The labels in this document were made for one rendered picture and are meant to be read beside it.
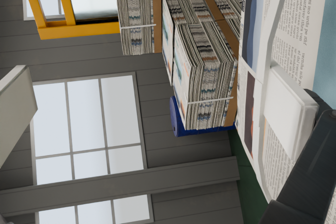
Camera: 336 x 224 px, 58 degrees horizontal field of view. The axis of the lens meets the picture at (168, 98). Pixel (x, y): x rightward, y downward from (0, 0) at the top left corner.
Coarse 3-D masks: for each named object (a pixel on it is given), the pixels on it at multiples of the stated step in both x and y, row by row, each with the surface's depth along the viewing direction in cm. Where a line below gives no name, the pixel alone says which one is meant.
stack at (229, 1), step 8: (216, 0) 145; (224, 0) 145; (232, 0) 145; (240, 0) 144; (224, 8) 139; (232, 8) 140; (240, 8) 139; (224, 16) 134; (232, 16) 133; (240, 16) 134; (232, 24) 129
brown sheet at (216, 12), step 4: (208, 0) 142; (212, 0) 143; (208, 4) 140; (212, 4) 140; (212, 8) 137; (216, 8) 138; (212, 12) 135; (216, 12) 135; (220, 12) 135; (216, 16) 133; (220, 16) 133
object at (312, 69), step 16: (304, 0) 19; (320, 0) 18; (304, 16) 20; (320, 16) 18; (304, 32) 20; (320, 32) 18; (304, 48) 20; (320, 48) 18; (304, 64) 20; (320, 64) 19; (304, 80) 21; (320, 80) 19; (320, 96) 19; (288, 160) 24
